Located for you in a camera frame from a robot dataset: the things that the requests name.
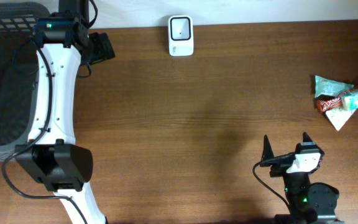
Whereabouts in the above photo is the orange chocolate bar wrapper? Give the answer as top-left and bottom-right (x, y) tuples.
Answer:
(316, 85), (358, 113)

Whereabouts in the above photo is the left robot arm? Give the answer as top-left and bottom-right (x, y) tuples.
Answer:
(1, 1), (115, 223)

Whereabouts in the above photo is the grey plastic mesh basket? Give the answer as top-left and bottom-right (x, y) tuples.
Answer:
(0, 2), (50, 162)

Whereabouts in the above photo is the small green tissue pack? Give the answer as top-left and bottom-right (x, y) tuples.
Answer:
(341, 89), (358, 111)

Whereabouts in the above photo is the teal snack packet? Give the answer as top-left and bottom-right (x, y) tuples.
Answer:
(314, 75), (354, 98)

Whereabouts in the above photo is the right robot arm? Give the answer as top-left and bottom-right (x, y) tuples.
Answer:
(252, 133), (342, 224)

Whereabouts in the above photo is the white bamboo print tube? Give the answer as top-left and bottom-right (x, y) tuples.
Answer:
(326, 105), (358, 131)

